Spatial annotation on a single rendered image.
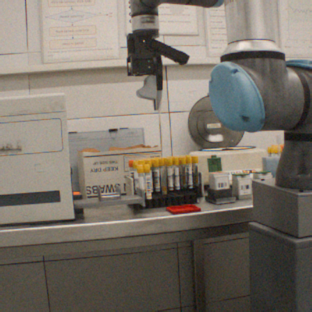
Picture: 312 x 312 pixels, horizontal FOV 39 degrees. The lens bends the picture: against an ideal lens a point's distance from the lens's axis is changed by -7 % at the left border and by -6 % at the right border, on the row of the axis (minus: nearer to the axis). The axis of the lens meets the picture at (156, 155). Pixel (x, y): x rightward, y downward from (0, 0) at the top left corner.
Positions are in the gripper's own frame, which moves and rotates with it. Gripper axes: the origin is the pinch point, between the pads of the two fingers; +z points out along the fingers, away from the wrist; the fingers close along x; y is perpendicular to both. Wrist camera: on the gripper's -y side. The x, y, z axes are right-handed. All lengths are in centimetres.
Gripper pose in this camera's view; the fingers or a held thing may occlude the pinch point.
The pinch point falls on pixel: (158, 105)
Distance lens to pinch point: 123.7
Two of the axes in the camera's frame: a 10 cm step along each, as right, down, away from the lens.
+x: 2.3, 0.3, -9.7
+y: -9.7, 0.8, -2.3
